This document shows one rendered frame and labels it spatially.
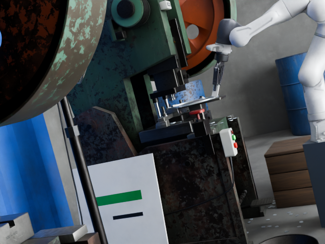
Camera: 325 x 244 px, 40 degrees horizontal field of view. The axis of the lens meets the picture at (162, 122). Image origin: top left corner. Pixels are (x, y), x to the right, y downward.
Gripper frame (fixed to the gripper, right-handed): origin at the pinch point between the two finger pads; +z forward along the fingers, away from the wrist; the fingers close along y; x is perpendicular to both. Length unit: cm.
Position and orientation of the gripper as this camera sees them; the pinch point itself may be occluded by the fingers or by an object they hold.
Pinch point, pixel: (215, 90)
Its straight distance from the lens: 247.8
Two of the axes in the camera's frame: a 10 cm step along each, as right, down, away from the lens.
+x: -8.9, -2.3, 3.8
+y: 4.3, -1.8, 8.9
